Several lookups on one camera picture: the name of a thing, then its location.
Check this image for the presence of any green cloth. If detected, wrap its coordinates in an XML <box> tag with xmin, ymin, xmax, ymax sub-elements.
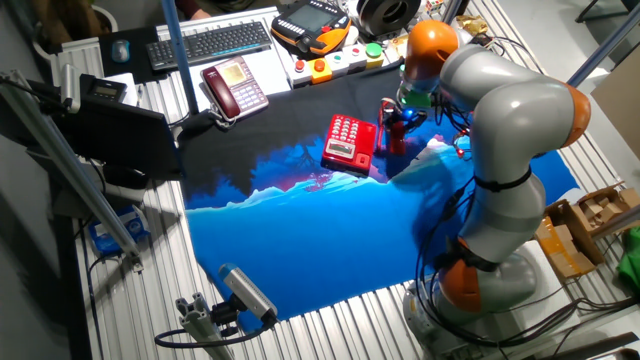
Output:
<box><xmin>615</xmin><ymin>227</ymin><xmax>640</xmax><ymax>296</ymax></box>

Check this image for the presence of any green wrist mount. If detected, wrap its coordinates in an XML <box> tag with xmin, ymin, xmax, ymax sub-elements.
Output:
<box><xmin>398</xmin><ymin>84</ymin><xmax>434</xmax><ymax>109</ymax></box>

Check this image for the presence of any blue metal pole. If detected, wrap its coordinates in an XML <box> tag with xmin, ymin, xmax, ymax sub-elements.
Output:
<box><xmin>563</xmin><ymin>4</ymin><xmax>640</xmax><ymax>92</ymax></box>
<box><xmin>159</xmin><ymin>0</ymin><xmax>201</xmax><ymax>116</ymax></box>

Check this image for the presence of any red telephone base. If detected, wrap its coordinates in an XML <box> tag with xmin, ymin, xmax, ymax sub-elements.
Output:
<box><xmin>320</xmin><ymin>113</ymin><xmax>378</xmax><ymax>177</ymax></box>

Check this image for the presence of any gold foil wrapper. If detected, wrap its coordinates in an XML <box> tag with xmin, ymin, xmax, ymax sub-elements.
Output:
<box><xmin>455</xmin><ymin>14</ymin><xmax>489</xmax><ymax>36</ymax></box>

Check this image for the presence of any maroon desk telephone base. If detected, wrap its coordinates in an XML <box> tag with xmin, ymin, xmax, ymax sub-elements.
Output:
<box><xmin>199</xmin><ymin>55</ymin><xmax>270</xmax><ymax>124</ymax></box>

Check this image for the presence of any grey computer mouse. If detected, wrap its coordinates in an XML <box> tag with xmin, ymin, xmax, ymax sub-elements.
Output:
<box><xmin>110</xmin><ymin>38</ymin><xmax>131</xmax><ymax>64</ymax></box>

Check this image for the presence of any red telephone handset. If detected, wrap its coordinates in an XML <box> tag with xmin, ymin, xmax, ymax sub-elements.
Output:
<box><xmin>388</xmin><ymin>119</ymin><xmax>408</xmax><ymax>156</ymax></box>

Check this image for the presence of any yellow box green button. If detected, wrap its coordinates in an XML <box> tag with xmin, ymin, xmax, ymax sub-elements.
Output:
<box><xmin>363</xmin><ymin>42</ymin><xmax>386</xmax><ymax>70</ymax></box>

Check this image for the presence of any black filament spool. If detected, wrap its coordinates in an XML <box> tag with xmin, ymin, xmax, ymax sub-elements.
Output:
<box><xmin>357</xmin><ymin>0</ymin><xmax>423</xmax><ymax>37</ymax></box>

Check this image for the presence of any black laptop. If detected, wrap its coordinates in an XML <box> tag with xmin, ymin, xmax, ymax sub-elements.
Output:
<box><xmin>64</xmin><ymin>97</ymin><xmax>184</xmax><ymax>181</ymax></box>

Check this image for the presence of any silver cylinder camera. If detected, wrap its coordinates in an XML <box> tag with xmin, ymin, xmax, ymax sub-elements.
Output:
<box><xmin>59</xmin><ymin>63</ymin><xmax>82</xmax><ymax>115</ymax></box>

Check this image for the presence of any small cardboard box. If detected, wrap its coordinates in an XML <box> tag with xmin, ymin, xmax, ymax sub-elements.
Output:
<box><xmin>534</xmin><ymin>217</ymin><xmax>597</xmax><ymax>280</ymax></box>

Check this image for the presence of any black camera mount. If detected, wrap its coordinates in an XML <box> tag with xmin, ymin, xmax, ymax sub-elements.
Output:
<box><xmin>209</xmin><ymin>294</ymin><xmax>246</xmax><ymax>337</ymax></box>

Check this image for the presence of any short aluminium profile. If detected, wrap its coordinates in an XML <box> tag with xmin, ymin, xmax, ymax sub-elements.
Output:
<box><xmin>174</xmin><ymin>292</ymin><xmax>236</xmax><ymax>360</ymax></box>

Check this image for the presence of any white paper sheet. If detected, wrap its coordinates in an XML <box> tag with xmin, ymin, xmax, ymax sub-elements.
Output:
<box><xmin>169</xmin><ymin>47</ymin><xmax>294</xmax><ymax>114</ymax></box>

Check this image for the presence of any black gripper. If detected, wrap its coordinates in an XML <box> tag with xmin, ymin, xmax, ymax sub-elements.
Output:
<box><xmin>378</xmin><ymin>98</ymin><xmax>430</xmax><ymax>137</ymax></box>

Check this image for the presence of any grey coiled phone cord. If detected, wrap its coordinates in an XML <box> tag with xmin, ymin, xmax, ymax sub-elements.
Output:
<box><xmin>207</xmin><ymin>102</ymin><xmax>237</xmax><ymax>131</ymax></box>

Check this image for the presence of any brown cardboard sheet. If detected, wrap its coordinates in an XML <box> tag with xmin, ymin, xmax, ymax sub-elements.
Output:
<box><xmin>590</xmin><ymin>59</ymin><xmax>640</xmax><ymax>161</ymax></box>

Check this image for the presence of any black orange teach pendant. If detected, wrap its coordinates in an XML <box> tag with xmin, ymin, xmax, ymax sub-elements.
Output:
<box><xmin>270</xmin><ymin>0</ymin><xmax>353</xmax><ymax>56</ymax></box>

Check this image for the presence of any white box green button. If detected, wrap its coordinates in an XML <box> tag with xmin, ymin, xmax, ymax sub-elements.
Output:
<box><xmin>324</xmin><ymin>49</ymin><xmax>351</xmax><ymax>79</ymax></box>

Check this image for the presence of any white box red button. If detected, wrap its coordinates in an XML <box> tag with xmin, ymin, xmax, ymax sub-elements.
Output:
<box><xmin>342</xmin><ymin>43</ymin><xmax>369</xmax><ymax>74</ymax></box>
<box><xmin>288</xmin><ymin>57</ymin><xmax>315</xmax><ymax>90</ymax></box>

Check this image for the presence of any blue tissue pack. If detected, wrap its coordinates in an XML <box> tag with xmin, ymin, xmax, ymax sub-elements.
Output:
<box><xmin>88</xmin><ymin>204</ymin><xmax>151</xmax><ymax>257</ymax></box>

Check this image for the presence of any blue landscape printed cloth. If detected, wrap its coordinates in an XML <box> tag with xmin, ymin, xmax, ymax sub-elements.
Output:
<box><xmin>177</xmin><ymin>67</ymin><xmax>582</xmax><ymax>332</ymax></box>

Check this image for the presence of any open cardboard box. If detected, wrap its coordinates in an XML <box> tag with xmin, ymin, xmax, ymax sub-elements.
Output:
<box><xmin>544</xmin><ymin>182</ymin><xmax>640</xmax><ymax>266</ymax></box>

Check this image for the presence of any maroon telephone handset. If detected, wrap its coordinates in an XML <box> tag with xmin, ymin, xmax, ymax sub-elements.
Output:
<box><xmin>201</xmin><ymin>67</ymin><xmax>242</xmax><ymax>120</ymax></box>

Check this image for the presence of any dark red sleeved forearm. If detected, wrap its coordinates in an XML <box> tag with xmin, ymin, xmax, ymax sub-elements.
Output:
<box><xmin>174</xmin><ymin>0</ymin><xmax>199</xmax><ymax>20</ymax></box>

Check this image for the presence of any silver camera blue tip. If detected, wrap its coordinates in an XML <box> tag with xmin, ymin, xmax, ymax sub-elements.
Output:
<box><xmin>218</xmin><ymin>263</ymin><xmax>279</xmax><ymax>324</ymax></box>

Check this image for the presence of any black camera cable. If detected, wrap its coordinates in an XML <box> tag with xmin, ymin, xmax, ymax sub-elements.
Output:
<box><xmin>153</xmin><ymin>319</ymin><xmax>274</xmax><ymax>350</ymax></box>

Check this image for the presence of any orange box red button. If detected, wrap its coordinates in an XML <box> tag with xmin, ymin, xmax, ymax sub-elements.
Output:
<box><xmin>307</xmin><ymin>57</ymin><xmax>334</xmax><ymax>85</ymax></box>

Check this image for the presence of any grey aluminium bar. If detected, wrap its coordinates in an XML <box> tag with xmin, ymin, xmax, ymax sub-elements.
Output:
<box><xmin>589</xmin><ymin>204</ymin><xmax>640</xmax><ymax>241</ymax></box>

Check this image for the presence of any small black display device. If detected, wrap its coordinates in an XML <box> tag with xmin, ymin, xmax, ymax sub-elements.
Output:
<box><xmin>79</xmin><ymin>73</ymin><xmax>129</xmax><ymax>104</ymax></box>

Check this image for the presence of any long aluminium beam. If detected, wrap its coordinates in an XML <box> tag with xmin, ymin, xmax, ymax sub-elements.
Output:
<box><xmin>0</xmin><ymin>69</ymin><xmax>144</xmax><ymax>271</ymax></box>

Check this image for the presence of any black mouse pad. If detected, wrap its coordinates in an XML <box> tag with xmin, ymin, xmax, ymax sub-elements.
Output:
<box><xmin>98</xmin><ymin>25</ymin><xmax>161</xmax><ymax>85</ymax></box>

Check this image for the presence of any black computer keyboard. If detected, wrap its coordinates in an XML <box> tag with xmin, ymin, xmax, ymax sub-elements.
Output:
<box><xmin>145</xmin><ymin>20</ymin><xmax>274</xmax><ymax>72</ymax></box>

